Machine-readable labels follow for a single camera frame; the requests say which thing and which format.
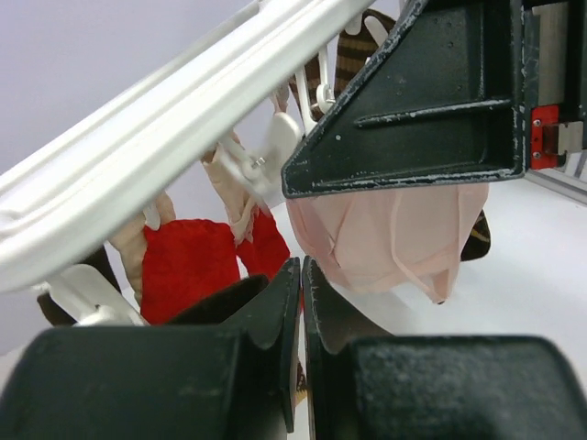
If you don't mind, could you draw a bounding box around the red sock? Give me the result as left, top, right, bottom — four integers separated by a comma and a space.
140, 219, 241, 325
237, 211, 291, 281

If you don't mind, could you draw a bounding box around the white clip sock hanger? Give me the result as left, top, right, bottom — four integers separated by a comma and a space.
1, 1, 368, 325

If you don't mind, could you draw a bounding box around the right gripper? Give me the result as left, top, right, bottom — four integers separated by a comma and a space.
282, 1, 586, 198

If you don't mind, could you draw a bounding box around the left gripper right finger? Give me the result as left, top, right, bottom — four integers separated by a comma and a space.
302, 258, 586, 439

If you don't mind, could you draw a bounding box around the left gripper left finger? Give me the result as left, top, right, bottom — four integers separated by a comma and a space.
1, 258, 301, 439

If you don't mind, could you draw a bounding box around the brown checkered sock right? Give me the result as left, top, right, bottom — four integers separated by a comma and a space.
333, 9, 395, 97

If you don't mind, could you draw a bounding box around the dark brown checkered sock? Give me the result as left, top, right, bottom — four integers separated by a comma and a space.
460, 210, 491, 262

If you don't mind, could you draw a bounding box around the pink mesh garment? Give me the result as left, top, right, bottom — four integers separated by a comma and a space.
286, 183, 489, 303

